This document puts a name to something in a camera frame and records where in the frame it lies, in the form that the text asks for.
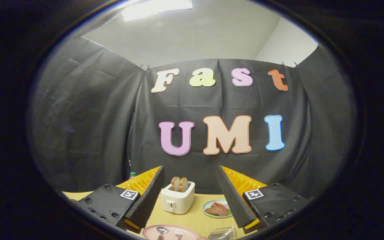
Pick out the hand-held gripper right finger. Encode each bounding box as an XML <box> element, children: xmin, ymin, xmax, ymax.
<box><xmin>217</xmin><ymin>165</ymin><xmax>313</xmax><ymax>234</ymax></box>

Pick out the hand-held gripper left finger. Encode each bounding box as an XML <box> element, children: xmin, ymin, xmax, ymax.
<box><xmin>69</xmin><ymin>166</ymin><xmax>166</xmax><ymax>234</ymax></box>

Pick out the brown meat slice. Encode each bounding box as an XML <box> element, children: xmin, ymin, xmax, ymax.
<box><xmin>206</xmin><ymin>204</ymin><xmax>229</xmax><ymax>216</ymax></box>

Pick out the pale green oval plate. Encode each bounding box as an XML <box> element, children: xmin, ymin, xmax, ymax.
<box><xmin>202</xmin><ymin>199</ymin><xmax>233</xmax><ymax>218</ymax></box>

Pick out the white toaster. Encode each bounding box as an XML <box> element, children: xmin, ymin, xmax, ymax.
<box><xmin>161</xmin><ymin>181</ymin><xmax>196</xmax><ymax>215</ymax></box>

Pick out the clear square drain basket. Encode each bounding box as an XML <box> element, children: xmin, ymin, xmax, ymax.
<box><xmin>208</xmin><ymin>227</ymin><xmax>237</xmax><ymax>240</ymax></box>

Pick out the pink round plate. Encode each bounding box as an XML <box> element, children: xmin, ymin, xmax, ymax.
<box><xmin>141</xmin><ymin>224</ymin><xmax>201</xmax><ymax>240</ymax></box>

